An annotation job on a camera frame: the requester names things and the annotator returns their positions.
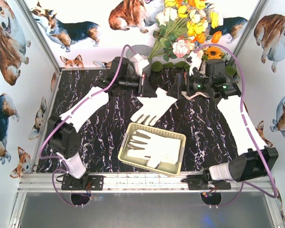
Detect purple cable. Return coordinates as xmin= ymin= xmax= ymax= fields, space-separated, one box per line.
xmin=39 ymin=44 xmax=140 ymax=208
xmin=194 ymin=43 xmax=279 ymax=208

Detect artificial flower bouquet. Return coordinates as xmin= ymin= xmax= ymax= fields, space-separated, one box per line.
xmin=148 ymin=0 xmax=224 ymax=62

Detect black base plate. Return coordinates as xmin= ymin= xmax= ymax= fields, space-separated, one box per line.
xmin=183 ymin=175 xmax=231 ymax=190
xmin=61 ymin=175 xmax=104 ymax=191

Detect grey cuffed glove back right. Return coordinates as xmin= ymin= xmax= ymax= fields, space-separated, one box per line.
xmin=181 ymin=92 xmax=209 ymax=100

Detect beige plastic storage basket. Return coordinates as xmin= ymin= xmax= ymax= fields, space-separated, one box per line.
xmin=118 ymin=123 xmax=186 ymax=176

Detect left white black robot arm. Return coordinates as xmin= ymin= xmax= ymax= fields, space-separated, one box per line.
xmin=47 ymin=54 xmax=157 ymax=188

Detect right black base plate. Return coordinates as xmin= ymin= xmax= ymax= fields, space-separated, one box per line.
xmin=183 ymin=175 xmax=231 ymax=190

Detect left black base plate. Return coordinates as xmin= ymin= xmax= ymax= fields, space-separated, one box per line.
xmin=61 ymin=175 xmax=104 ymax=191

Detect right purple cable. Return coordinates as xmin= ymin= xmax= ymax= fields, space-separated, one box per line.
xmin=194 ymin=43 xmax=279 ymax=208

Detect grey metal bucket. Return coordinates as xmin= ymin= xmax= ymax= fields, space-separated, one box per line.
xmin=126 ymin=45 xmax=152 ymax=75

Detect small sunflower pot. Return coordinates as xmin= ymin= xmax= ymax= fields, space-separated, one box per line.
xmin=202 ymin=46 xmax=228 ymax=61

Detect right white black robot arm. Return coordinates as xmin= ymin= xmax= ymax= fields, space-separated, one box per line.
xmin=167 ymin=52 xmax=278 ymax=184

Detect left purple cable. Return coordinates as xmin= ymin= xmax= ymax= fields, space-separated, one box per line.
xmin=39 ymin=44 xmax=140 ymax=208

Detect white glove green fingertips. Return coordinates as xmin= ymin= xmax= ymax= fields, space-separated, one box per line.
xmin=127 ymin=129 xmax=181 ymax=169

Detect aluminium front frame rail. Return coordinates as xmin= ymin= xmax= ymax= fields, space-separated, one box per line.
xmin=17 ymin=172 xmax=276 ymax=193

